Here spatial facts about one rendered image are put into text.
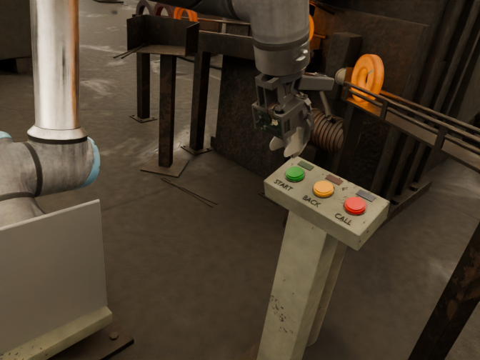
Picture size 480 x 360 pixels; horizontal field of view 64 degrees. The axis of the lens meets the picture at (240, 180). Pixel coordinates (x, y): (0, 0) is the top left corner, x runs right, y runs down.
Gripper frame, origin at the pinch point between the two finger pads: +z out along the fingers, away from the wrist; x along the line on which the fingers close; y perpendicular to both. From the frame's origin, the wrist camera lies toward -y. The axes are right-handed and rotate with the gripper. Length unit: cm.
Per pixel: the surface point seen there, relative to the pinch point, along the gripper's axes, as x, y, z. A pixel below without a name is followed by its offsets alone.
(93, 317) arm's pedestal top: -32, 48, 40
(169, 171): -101, -20, 76
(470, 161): 26.1, -25.2, 7.6
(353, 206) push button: 15.1, 1.3, 5.9
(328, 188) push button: 8.4, 0.1, 5.9
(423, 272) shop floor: 18, -53, 90
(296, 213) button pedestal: 4.5, 5.8, 11.1
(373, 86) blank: -11, -51, 15
